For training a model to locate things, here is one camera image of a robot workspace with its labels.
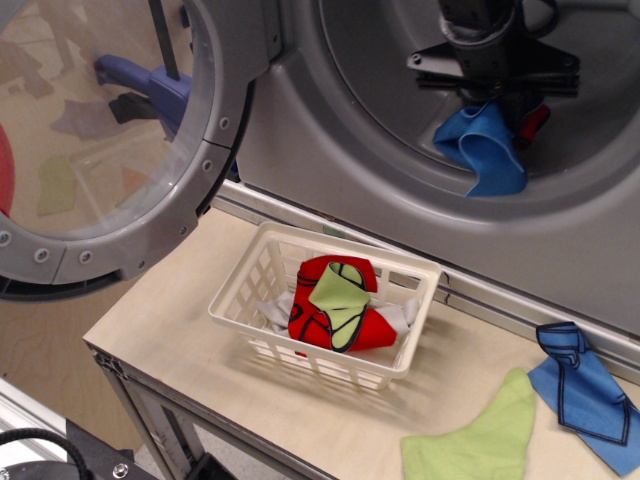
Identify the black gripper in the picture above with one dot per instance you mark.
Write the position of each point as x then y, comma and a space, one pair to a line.
508, 68

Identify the plain blue felt cloth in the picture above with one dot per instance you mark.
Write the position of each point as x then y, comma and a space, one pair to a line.
479, 139

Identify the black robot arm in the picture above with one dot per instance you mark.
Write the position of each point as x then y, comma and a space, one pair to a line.
481, 21

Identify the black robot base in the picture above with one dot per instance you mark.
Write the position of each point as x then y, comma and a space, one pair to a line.
64, 451

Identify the grey toy washing machine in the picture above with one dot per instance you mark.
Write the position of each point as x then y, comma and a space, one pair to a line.
339, 127

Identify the white plastic laundry basket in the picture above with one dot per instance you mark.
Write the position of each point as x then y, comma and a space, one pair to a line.
269, 268

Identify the round grey machine door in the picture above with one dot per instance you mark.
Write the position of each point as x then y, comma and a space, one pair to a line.
97, 202

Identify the blue stitched felt shirt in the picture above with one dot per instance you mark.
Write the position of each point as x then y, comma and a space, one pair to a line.
585, 397

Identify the red felt cloth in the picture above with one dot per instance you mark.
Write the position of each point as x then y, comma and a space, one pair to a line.
307, 324

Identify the white felt cloth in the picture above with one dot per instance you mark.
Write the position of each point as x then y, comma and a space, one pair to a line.
399, 317

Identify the light green felt cloth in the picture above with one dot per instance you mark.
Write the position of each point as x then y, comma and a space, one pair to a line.
493, 446

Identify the blue bar clamp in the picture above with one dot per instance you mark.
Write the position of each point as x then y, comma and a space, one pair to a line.
161, 94

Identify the red round object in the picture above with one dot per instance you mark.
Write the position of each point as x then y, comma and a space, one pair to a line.
7, 173

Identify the aluminium table frame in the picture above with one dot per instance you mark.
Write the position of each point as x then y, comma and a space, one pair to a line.
169, 423

